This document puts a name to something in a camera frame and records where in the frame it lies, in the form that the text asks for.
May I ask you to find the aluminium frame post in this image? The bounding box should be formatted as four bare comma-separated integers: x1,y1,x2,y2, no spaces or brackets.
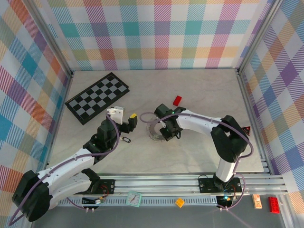
236,0,285,76
25,0,74,79

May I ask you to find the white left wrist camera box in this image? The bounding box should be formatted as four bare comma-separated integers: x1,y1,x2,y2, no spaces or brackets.
106,106,124,125

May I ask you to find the aluminium side rail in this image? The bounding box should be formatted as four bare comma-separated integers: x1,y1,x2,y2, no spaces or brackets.
45,71,74,167
236,68,273,175

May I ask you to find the aluminium extrusion rail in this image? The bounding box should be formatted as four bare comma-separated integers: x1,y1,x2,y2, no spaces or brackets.
97,174,288,196

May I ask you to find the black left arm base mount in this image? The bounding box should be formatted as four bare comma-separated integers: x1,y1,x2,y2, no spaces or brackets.
95,179,116,195

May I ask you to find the black grey chessboard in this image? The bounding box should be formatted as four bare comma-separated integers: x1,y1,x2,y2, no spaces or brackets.
64,72,131,126

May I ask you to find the teal square clock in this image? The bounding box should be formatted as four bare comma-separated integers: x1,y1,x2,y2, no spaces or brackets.
126,191,143,209

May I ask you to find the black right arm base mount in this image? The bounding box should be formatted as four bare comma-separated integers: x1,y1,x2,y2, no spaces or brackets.
198,178,242,194

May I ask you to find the small black controller board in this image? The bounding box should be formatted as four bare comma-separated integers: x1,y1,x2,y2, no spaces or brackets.
217,194,236,207
82,196,107,207

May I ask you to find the grey keyring holder with rings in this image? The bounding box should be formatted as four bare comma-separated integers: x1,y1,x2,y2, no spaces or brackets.
145,118,167,143

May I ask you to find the large red toy brick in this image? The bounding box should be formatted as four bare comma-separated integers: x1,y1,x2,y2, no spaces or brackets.
268,196,281,214

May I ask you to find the slotted grey cable duct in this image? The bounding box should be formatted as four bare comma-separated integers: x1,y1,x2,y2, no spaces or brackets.
58,197,218,207

